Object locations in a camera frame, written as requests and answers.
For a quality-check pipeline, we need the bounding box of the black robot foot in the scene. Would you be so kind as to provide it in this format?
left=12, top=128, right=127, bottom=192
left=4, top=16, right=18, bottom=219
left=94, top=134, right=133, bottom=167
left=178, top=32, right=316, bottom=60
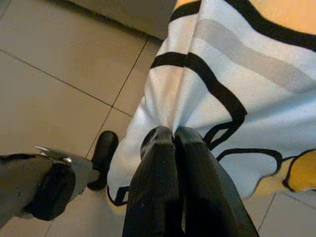
left=87, top=130, right=119, bottom=191

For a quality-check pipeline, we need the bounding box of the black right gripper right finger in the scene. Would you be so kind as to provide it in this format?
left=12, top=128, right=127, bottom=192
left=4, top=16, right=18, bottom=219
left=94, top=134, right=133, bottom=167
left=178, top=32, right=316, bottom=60
left=174, top=126, right=260, bottom=237

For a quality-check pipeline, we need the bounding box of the orange duck print blanket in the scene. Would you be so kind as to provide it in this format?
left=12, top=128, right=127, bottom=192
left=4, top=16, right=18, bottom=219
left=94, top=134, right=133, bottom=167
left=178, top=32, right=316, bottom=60
left=106, top=0, right=316, bottom=207

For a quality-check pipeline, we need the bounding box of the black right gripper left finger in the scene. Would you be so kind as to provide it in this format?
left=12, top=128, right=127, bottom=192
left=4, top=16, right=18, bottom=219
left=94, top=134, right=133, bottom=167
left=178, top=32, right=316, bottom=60
left=122, top=125, right=185, bottom=237

